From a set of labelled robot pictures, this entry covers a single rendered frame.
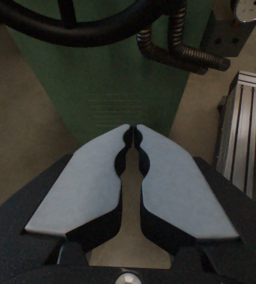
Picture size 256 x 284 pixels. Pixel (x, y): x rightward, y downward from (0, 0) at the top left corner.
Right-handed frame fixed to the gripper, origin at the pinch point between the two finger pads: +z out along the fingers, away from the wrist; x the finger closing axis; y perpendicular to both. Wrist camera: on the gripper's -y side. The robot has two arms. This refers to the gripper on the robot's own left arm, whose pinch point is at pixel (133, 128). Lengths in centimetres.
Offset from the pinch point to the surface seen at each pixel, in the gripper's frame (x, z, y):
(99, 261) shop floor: -12, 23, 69
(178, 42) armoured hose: 6.8, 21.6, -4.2
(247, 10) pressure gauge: 18.6, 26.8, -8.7
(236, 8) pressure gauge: 16.6, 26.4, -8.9
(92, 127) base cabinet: -17, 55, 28
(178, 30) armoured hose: 6.3, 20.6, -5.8
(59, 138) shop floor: -40, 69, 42
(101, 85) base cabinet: -9.8, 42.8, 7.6
